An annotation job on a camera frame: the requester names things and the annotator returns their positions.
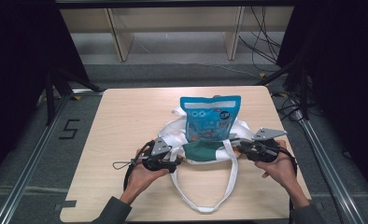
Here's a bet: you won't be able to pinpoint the aluminium rail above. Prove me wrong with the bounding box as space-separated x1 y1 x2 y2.
0 89 104 224
292 108 367 224

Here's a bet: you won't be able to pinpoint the bundle of black cables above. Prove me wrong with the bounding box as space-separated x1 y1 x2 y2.
237 6 283 73

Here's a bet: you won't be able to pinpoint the person's right hand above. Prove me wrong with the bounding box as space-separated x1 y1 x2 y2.
254 139 298 194

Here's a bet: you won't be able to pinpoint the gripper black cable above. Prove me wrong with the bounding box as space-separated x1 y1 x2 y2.
112 139 157 191
275 144 299 216

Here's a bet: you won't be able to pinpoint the white tote bag coloured patches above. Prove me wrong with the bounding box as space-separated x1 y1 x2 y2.
156 105 256 215

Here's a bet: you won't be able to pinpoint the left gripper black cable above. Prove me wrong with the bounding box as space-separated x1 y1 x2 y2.
112 139 157 191

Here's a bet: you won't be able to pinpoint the blue snack pouch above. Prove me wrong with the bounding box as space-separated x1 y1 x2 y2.
179 94 242 144

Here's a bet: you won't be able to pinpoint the black curtain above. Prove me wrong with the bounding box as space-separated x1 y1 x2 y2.
0 0 91 186
276 0 368 200

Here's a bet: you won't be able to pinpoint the wooden shelf unit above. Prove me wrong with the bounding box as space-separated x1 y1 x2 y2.
59 5 296 63

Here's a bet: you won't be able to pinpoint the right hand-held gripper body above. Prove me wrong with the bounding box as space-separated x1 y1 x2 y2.
239 127 289 163

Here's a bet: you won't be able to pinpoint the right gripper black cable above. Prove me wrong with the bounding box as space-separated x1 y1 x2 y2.
275 144 299 216

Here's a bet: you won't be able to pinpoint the person's left hand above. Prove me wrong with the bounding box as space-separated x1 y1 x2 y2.
120 146 171 204

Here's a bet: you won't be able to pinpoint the black metal stand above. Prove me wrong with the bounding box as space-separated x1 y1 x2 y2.
44 67 103 126
256 54 311 121

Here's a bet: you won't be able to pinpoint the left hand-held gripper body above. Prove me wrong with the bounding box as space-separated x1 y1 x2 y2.
140 136 180 174

